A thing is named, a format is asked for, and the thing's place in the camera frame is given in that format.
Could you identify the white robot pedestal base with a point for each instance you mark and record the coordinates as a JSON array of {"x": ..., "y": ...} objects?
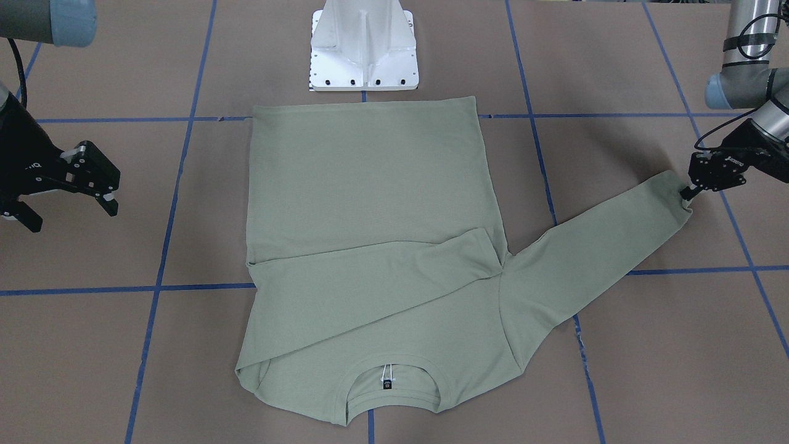
[{"x": 363, "y": 46}]

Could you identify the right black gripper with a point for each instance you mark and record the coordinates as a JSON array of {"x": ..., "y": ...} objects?
[{"x": 23, "y": 154}]

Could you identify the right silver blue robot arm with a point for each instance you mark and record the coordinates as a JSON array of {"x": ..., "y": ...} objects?
[{"x": 59, "y": 23}]

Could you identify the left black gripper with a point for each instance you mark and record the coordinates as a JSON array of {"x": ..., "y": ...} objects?
[{"x": 753, "y": 150}]

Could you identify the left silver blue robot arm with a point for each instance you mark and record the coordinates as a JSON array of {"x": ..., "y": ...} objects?
[{"x": 746, "y": 81}]

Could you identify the olive green long-sleeve shirt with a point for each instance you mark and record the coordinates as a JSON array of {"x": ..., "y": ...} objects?
[{"x": 383, "y": 276}]

